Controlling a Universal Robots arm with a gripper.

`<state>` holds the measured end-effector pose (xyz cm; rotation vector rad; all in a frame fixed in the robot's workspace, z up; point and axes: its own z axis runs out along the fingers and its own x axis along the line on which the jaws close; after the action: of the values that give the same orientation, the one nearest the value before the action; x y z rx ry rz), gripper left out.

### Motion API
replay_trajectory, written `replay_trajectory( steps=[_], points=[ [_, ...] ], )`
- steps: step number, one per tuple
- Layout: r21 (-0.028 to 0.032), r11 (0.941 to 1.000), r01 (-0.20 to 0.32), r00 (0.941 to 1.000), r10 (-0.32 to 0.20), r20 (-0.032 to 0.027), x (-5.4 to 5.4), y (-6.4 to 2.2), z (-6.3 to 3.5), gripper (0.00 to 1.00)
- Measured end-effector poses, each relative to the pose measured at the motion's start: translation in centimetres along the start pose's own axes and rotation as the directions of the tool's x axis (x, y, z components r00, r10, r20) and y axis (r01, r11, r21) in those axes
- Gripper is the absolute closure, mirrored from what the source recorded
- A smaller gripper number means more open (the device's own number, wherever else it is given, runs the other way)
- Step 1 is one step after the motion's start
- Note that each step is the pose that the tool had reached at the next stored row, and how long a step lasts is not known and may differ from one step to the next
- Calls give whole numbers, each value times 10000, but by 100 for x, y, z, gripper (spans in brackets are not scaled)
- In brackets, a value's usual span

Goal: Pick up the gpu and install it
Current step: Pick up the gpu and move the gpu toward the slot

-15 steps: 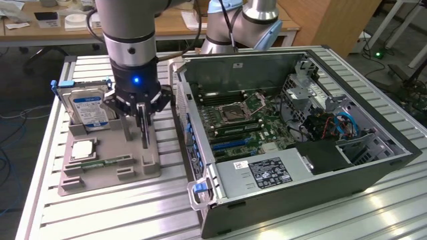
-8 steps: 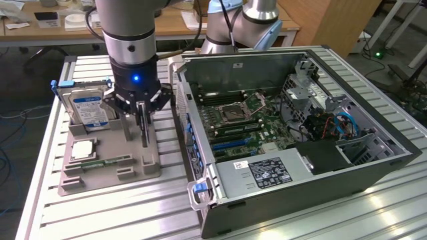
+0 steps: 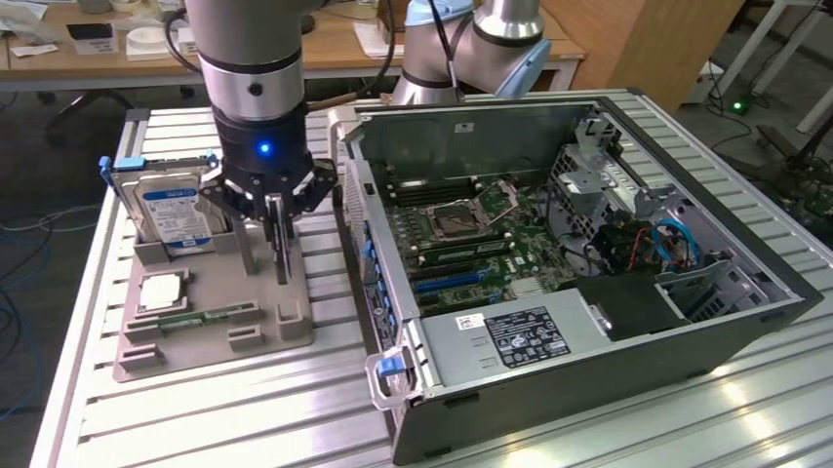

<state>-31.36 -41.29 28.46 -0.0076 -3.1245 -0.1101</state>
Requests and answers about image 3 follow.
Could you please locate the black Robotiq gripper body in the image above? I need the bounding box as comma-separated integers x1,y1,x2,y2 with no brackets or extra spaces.
214,104,316,228

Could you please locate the graphics card with metal bracket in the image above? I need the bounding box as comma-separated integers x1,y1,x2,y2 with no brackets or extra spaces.
268,192,294,287

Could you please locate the wooden desk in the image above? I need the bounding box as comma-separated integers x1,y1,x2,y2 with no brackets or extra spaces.
0,0,588,94

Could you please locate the CPU socket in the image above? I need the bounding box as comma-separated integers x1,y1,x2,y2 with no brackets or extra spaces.
422,202,490,243

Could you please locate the silver CPU chip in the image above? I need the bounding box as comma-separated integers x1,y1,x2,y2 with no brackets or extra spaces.
135,275,190,313

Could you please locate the white round container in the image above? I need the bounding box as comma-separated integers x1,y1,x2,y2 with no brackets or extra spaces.
126,27,182,62

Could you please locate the black chair base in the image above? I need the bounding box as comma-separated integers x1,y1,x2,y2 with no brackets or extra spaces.
38,87,135,145

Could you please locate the green RAM stick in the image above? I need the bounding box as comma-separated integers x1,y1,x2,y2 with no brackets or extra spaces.
416,238,513,267
130,305,256,329

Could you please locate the open socket cover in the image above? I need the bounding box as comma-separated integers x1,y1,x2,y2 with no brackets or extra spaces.
473,178,522,215

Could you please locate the white paper stack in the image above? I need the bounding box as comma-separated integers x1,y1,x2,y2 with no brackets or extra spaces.
353,21,409,59

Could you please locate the blue expansion slot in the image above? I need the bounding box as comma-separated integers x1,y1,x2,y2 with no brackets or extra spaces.
413,270,488,293

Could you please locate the white box with black top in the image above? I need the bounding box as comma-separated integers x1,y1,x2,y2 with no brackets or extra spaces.
65,22,123,56

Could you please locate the grey plastic parts rack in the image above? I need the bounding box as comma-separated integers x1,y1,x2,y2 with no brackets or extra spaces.
113,216,316,384

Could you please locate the brown cardboard box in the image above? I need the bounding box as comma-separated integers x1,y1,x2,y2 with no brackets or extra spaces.
380,0,409,33

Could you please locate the green motherboard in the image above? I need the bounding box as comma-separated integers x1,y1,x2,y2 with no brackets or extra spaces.
381,163,581,316

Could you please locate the silver metal drive cage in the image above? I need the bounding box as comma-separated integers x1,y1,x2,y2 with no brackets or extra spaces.
549,114,652,235

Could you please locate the grey power supply unit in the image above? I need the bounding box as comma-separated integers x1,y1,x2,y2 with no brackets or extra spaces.
420,287,617,386

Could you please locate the wooden cabinet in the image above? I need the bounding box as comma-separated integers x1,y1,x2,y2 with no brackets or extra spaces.
540,0,748,111

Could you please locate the open black PC case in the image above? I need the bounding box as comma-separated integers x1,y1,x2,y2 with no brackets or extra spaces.
328,95,827,467

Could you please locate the metal disk bay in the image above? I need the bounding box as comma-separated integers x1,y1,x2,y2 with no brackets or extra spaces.
655,260,773,326

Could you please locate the hard disk with blue frame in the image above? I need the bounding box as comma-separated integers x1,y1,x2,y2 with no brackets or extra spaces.
97,148,227,257

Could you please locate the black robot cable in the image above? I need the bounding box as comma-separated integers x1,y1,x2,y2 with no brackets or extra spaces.
426,0,468,98

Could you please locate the blue data wire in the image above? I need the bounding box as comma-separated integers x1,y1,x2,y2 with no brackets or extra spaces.
651,218,703,269

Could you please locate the white table frame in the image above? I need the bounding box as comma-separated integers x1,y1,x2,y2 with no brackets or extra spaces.
712,0,833,133

